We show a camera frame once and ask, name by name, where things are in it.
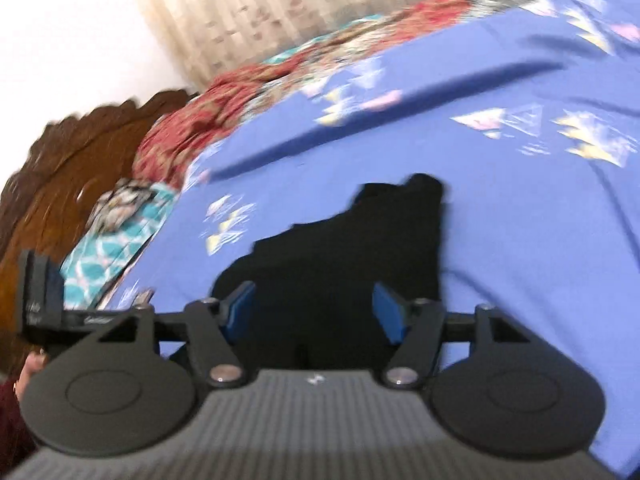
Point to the blue printed bedsheet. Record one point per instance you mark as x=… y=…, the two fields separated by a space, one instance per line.
x=500 y=210

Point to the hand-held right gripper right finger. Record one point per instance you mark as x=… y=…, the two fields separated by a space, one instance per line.
x=390 y=312

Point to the beige leaf print curtain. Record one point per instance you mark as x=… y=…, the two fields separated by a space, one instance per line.
x=300 y=10

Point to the red floral patchwork quilt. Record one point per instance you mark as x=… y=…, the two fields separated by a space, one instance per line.
x=200 y=120

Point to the person's left hand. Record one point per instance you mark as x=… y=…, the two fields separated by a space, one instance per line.
x=30 y=375

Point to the teal patterned cloth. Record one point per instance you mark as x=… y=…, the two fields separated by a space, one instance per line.
x=115 y=255

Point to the carved wooden headboard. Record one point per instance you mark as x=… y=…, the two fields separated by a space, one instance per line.
x=60 y=170

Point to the black pants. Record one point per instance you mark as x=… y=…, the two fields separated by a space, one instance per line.
x=325 y=260

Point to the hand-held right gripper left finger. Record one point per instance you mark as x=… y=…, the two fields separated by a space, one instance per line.
x=240 y=312

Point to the person's left forearm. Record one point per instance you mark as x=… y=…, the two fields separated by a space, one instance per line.
x=12 y=425

